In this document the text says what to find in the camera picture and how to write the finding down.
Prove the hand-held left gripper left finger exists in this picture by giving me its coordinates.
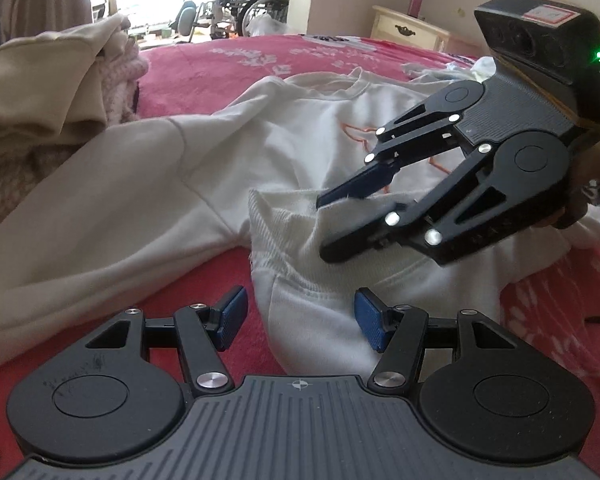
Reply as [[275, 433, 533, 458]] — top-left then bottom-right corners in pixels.
[[85, 285, 249, 397]]

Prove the cream nightstand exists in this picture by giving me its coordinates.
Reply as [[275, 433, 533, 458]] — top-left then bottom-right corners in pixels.
[[370, 5, 453, 54]]

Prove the cream white garment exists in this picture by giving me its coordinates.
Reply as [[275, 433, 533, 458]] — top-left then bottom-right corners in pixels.
[[404, 54, 498, 87]]

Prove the white sweatshirt with bear print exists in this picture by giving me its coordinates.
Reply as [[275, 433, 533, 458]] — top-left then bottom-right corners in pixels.
[[0, 67, 600, 372]]

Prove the beige garment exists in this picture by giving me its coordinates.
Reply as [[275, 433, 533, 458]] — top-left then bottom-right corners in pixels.
[[0, 12, 132, 148]]

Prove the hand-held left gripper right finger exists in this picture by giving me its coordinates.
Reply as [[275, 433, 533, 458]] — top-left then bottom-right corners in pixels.
[[354, 286, 518, 397]]

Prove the pink floral blanket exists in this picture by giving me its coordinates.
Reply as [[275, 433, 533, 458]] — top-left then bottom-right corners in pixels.
[[0, 32, 600, 377]]

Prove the person's right hand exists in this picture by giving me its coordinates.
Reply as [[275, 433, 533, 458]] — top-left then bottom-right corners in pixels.
[[552, 129, 600, 232]]

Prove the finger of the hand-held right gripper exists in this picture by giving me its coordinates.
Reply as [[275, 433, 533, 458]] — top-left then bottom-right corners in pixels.
[[319, 143, 507, 267], [316, 99, 464, 209]]

